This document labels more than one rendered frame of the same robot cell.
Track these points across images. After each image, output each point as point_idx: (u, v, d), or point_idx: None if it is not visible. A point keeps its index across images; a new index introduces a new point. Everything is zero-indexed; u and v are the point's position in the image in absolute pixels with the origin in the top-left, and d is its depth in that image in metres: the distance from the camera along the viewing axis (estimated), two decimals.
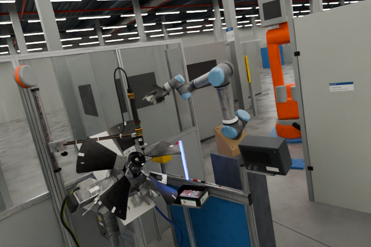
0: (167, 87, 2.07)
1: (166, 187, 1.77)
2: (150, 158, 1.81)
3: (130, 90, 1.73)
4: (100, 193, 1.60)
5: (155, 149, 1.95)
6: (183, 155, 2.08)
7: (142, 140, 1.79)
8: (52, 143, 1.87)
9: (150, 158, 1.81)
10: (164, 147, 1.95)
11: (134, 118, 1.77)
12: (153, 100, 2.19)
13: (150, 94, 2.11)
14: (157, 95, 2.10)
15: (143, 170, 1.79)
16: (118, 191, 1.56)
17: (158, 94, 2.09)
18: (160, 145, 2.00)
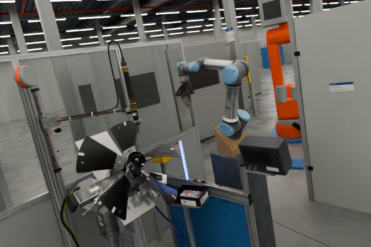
0: (188, 78, 2.11)
1: (122, 202, 1.58)
2: (146, 175, 1.71)
3: (124, 63, 1.71)
4: (100, 193, 1.60)
5: (162, 184, 1.79)
6: (183, 155, 2.08)
7: (136, 115, 1.76)
8: (46, 119, 1.84)
9: (146, 175, 1.71)
10: (168, 190, 1.73)
11: (128, 92, 1.74)
12: (186, 102, 2.15)
13: (189, 97, 2.11)
14: (189, 91, 2.12)
15: (132, 176, 1.73)
16: (99, 152, 1.67)
17: (191, 88, 2.12)
18: (170, 189, 1.79)
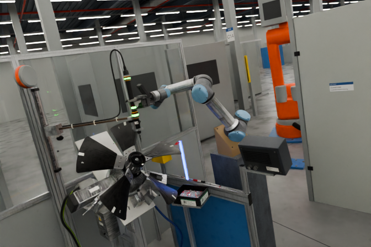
0: (157, 98, 1.88)
1: (122, 202, 1.58)
2: (146, 175, 1.71)
3: (126, 72, 1.72)
4: (100, 193, 1.60)
5: (162, 184, 1.79)
6: (183, 155, 2.08)
7: (138, 123, 1.77)
8: (48, 127, 1.85)
9: (146, 175, 1.71)
10: (168, 190, 1.73)
11: (131, 101, 1.75)
12: None
13: (140, 99, 1.76)
14: (144, 101, 1.81)
15: (132, 176, 1.73)
16: (99, 152, 1.67)
17: (148, 102, 1.82)
18: (170, 189, 1.79)
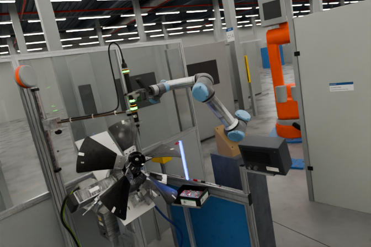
0: (156, 93, 1.87)
1: (91, 162, 1.65)
2: (125, 173, 1.65)
3: (125, 65, 1.71)
4: (100, 193, 1.60)
5: (126, 199, 1.61)
6: (183, 155, 2.08)
7: (136, 117, 1.76)
8: (46, 121, 1.85)
9: (125, 173, 1.65)
10: (118, 202, 1.55)
11: None
12: None
13: (138, 93, 1.76)
14: (143, 95, 1.80)
15: (122, 167, 1.74)
16: (130, 132, 1.88)
17: (147, 96, 1.81)
18: (123, 208, 1.57)
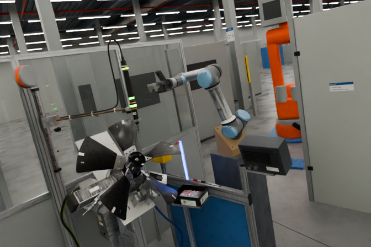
0: (174, 85, 2.00)
1: (91, 162, 1.65)
2: (125, 173, 1.65)
3: (124, 62, 1.71)
4: (100, 193, 1.60)
5: (126, 199, 1.61)
6: (183, 155, 2.08)
7: (136, 114, 1.76)
8: (46, 118, 1.84)
9: (125, 173, 1.65)
10: (118, 202, 1.55)
11: (128, 91, 1.74)
12: (149, 86, 1.90)
13: (159, 85, 1.88)
14: (163, 87, 1.92)
15: (122, 167, 1.74)
16: (130, 132, 1.88)
17: (166, 87, 1.93)
18: (123, 208, 1.57)
